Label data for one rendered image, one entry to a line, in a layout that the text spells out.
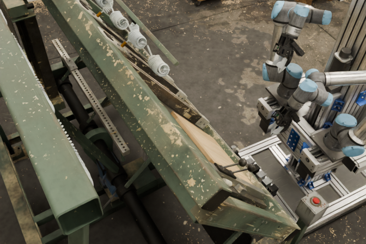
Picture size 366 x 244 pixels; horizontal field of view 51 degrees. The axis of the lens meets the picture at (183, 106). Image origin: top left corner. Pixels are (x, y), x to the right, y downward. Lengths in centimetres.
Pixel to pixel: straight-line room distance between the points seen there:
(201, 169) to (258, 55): 359
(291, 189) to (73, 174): 259
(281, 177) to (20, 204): 202
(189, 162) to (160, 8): 428
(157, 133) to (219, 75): 307
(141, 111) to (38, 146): 55
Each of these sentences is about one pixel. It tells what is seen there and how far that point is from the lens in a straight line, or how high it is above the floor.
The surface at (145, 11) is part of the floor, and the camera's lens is 539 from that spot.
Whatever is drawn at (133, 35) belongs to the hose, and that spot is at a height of 187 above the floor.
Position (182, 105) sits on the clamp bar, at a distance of 236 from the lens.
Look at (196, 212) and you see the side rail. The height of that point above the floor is 175.
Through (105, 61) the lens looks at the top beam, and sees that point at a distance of 166.
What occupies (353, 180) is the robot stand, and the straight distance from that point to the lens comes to 358.
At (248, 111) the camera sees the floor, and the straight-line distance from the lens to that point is 405.
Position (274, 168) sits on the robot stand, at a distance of 341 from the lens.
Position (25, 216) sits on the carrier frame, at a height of 79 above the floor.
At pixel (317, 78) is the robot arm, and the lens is 210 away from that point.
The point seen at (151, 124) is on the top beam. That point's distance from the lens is 140.
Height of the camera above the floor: 295
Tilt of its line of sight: 47 degrees down
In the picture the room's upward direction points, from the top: 2 degrees clockwise
